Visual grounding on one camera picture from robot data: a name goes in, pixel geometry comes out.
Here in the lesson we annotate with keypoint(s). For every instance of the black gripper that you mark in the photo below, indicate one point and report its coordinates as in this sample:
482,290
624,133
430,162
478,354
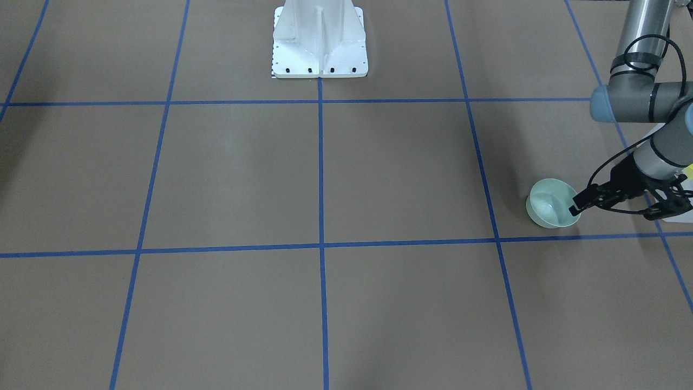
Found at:
623,177

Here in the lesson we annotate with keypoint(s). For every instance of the pale green bowl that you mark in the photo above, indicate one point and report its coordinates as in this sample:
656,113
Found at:
548,204

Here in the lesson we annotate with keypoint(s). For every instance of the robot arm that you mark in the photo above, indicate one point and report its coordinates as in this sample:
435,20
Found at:
648,84

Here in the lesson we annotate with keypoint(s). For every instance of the brown paper table cover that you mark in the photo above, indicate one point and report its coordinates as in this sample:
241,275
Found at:
175,218

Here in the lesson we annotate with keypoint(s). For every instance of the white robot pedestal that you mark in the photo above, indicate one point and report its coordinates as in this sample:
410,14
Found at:
314,39

